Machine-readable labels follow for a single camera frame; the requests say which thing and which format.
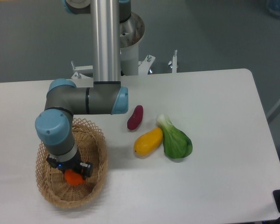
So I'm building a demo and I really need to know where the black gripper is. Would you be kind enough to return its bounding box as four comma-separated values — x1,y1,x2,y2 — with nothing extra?
46,151,93,180

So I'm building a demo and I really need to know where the orange fruit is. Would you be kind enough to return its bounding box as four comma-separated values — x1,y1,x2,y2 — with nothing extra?
63,169,86,186

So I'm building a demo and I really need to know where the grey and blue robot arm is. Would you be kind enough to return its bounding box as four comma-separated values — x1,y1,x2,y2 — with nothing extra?
35,0,145,179

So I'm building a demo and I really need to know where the woven wicker basket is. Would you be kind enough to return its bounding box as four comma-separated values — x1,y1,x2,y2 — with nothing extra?
35,118,108,209

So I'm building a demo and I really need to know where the purple sweet potato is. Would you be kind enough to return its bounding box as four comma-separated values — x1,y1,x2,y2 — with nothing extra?
127,105,144,131

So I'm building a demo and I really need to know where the yellow mango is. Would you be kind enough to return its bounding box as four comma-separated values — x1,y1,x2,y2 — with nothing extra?
133,127,163,156

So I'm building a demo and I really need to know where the green bok choy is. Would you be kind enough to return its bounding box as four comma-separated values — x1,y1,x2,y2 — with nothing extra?
156,114,193,159

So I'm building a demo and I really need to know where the white table clamp bracket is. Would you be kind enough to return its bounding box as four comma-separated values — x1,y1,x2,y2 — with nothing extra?
168,49,178,73

